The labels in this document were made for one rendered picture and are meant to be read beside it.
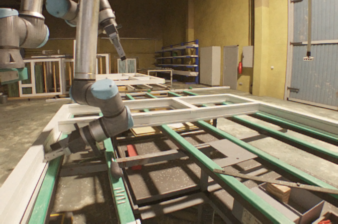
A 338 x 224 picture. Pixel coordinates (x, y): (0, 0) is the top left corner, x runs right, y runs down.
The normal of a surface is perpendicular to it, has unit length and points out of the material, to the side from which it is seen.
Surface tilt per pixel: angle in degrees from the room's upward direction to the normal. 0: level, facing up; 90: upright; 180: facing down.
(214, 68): 90
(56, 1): 94
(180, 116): 90
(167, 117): 90
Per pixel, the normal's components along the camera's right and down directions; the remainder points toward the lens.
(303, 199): -0.93, 0.07
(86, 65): 0.50, 0.11
